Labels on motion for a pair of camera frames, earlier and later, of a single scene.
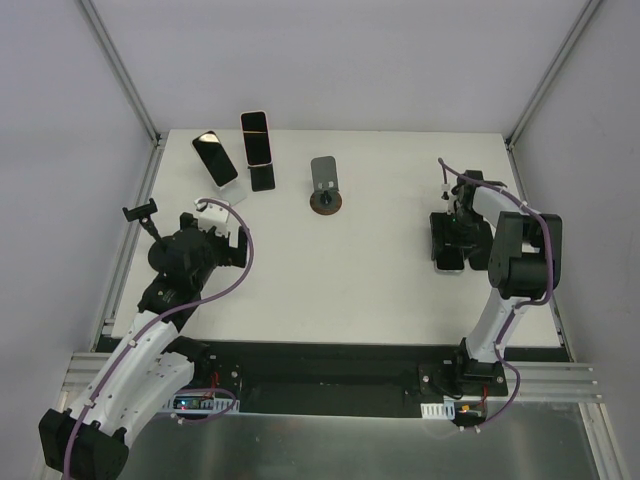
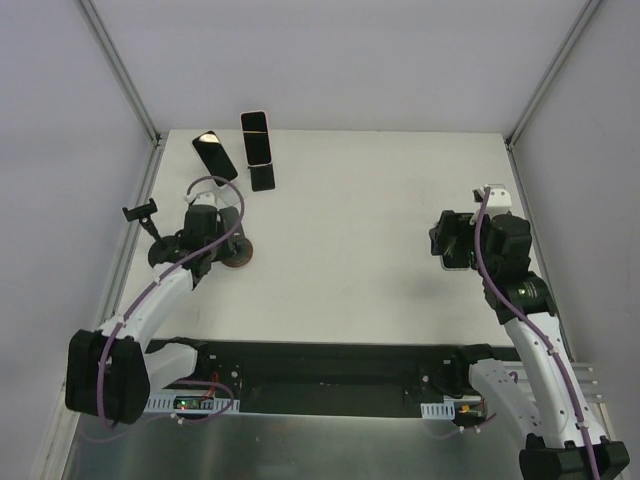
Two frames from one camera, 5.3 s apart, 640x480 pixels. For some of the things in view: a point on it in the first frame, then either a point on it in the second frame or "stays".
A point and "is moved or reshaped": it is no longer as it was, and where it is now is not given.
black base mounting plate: [362, 376] stays
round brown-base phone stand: [326, 198] is moved or reshaped
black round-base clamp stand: [159, 252] stays
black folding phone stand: [262, 177] stays
